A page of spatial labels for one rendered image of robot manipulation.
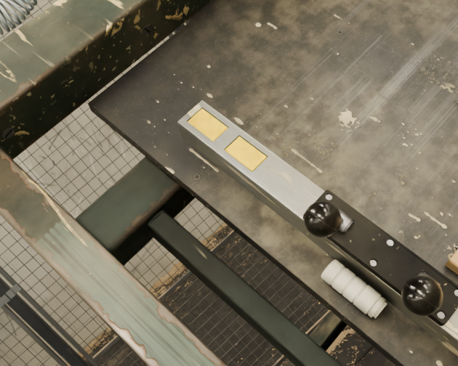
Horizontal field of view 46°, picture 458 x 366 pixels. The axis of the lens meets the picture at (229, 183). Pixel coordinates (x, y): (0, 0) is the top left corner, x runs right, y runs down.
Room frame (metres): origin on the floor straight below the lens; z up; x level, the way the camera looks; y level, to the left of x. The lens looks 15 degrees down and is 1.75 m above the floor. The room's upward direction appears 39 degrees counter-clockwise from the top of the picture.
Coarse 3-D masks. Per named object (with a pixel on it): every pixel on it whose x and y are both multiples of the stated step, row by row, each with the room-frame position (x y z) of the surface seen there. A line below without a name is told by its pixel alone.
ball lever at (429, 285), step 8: (424, 272) 0.54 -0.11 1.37; (408, 280) 0.46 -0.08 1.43; (416, 280) 0.45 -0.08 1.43; (424, 280) 0.44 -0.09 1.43; (432, 280) 0.44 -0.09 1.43; (408, 288) 0.45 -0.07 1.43; (416, 288) 0.44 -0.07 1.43; (424, 288) 0.44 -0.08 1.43; (432, 288) 0.44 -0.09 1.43; (440, 288) 0.44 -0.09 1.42; (408, 296) 0.44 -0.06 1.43; (416, 296) 0.44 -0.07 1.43; (424, 296) 0.43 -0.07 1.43; (432, 296) 0.43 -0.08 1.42; (440, 296) 0.43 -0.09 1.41; (408, 304) 0.44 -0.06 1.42; (416, 304) 0.44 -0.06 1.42; (424, 304) 0.43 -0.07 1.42; (432, 304) 0.43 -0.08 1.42; (440, 304) 0.43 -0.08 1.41; (416, 312) 0.44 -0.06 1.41; (424, 312) 0.43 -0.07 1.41; (432, 312) 0.43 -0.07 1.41
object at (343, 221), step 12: (312, 204) 0.52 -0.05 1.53; (324, 204) 0.51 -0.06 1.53; (312, 216) 0.51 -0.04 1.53; (324, 216) 0.50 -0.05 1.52; (336, 216) 0.50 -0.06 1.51; (348, 216) 0.60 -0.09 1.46; (312, 228) 0.51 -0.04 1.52; (324, 228) 0.50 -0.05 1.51; (336, 228) 0.50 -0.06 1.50; (348, 228) 0.59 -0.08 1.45
